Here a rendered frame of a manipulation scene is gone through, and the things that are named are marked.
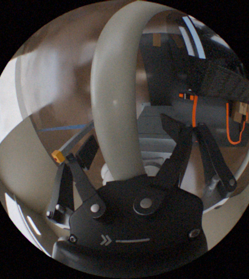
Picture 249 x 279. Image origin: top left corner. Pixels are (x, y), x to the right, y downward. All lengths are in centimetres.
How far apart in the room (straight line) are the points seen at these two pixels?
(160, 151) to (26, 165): 610
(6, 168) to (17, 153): 125
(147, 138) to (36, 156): 598
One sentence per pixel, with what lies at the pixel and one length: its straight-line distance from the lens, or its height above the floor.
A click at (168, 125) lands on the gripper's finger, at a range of 15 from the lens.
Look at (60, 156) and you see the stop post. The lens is 114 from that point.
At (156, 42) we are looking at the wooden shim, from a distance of 144.
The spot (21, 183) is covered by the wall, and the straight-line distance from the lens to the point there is 646.
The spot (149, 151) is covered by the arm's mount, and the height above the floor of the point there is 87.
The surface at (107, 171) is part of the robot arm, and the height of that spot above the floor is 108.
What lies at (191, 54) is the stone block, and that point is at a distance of 63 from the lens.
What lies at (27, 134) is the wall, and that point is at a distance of 600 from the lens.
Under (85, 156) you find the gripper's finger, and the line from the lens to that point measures 15.
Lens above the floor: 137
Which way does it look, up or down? 49 degrees down
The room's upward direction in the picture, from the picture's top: 150 degrees counter-clockwise
